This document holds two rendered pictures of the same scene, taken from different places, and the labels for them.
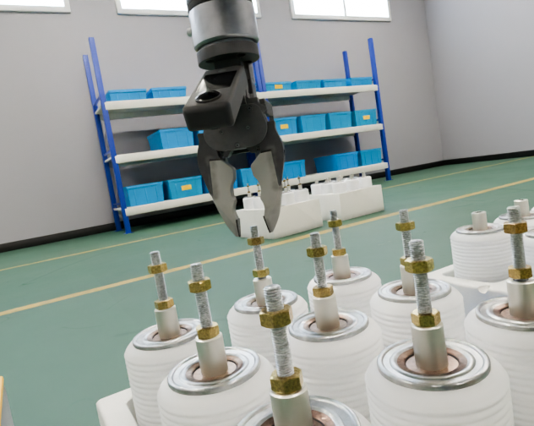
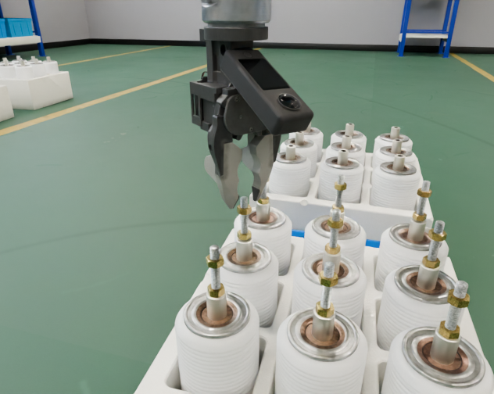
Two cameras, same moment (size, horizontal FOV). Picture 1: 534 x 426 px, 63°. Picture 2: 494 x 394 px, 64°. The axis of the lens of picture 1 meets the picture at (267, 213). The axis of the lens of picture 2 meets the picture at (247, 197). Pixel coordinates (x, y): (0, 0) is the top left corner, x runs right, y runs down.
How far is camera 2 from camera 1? 0.42 m
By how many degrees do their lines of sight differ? 48
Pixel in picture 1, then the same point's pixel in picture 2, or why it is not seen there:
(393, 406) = (436, 316)
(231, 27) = (266, 13)
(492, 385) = not seen: hidden behind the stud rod
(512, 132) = (152, 21)
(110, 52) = not seen: outside the picture
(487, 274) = (298, 191)
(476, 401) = not seen: hidden behind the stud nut
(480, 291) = (301, 204)
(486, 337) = (413, 257)
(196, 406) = (353, 364)
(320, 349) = (352, 291)
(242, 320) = (248, 280)
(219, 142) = (237, 127)
